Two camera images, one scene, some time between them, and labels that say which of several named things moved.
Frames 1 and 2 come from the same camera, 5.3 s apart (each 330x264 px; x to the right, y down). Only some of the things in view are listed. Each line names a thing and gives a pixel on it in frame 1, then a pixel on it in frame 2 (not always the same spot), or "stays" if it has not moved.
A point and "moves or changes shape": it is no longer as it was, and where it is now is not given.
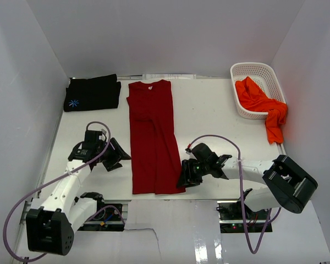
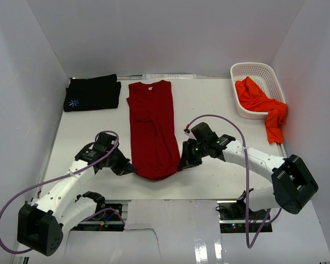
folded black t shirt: x=98 y=93 stays
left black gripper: x=117 y=154 -> x=125 y=166
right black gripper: x=187 y=179 -> x=187 y=160
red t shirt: x=155 y=161 moves or changes shape
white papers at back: x=147 y=76 stays
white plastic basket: x=264 y=75 stays
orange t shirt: x=253 y=98 stays
